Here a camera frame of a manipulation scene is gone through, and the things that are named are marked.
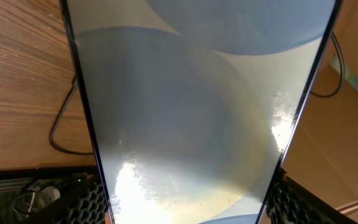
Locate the black USB charging cable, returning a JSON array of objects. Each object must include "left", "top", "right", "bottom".
[{"left": 48, "top": 32, "right": 346, "bottom": 156}]

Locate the blue screen Galaxy smartphone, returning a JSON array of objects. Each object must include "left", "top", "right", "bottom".
[{"left": 60, "top": 0, "right": 341, "bottom": 223}]

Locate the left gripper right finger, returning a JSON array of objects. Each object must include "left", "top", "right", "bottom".
[{"left": 266, "top": 169, "right": 356, "bottom": 224}]

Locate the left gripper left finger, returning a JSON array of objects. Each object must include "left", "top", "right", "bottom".
[{"left": 26, "top": 177, "right": 108, "bottom": 224}]

